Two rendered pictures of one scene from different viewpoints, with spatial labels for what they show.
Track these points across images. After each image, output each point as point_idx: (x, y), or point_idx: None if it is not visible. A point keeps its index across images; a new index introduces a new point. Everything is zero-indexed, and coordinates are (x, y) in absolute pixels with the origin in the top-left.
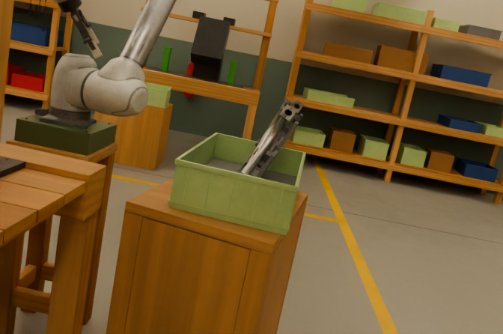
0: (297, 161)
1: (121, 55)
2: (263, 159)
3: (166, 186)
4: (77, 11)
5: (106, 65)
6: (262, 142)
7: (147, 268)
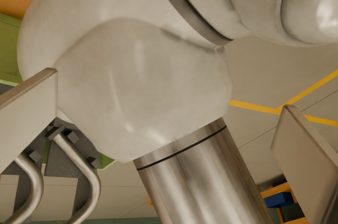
0: (103, 155)
1: (172, 156)
2: None
3: None
4: None
5: (144, 80)
6: (15, 161)
7: None
